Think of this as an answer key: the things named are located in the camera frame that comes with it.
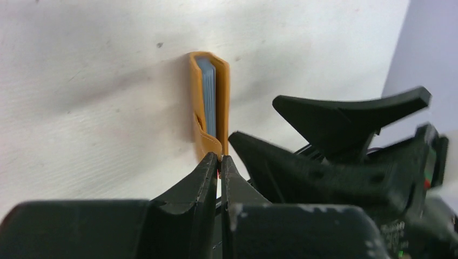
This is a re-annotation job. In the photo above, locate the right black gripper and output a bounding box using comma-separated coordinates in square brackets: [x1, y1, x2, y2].
[372, 125, 457, 258]

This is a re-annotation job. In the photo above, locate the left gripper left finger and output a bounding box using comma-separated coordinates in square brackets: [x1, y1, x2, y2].
[1, 153, 218, 258]

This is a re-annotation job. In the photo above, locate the yellow leather card holder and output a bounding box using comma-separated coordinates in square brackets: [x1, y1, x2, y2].
[189, 51, 230, 161]

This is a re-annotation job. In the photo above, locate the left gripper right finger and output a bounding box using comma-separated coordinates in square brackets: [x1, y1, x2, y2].
[221, 156, 390, 258]

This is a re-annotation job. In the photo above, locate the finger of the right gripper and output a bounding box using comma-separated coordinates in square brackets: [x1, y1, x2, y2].
[229, 125, 439, 222]
[272, 86, 432, 161]

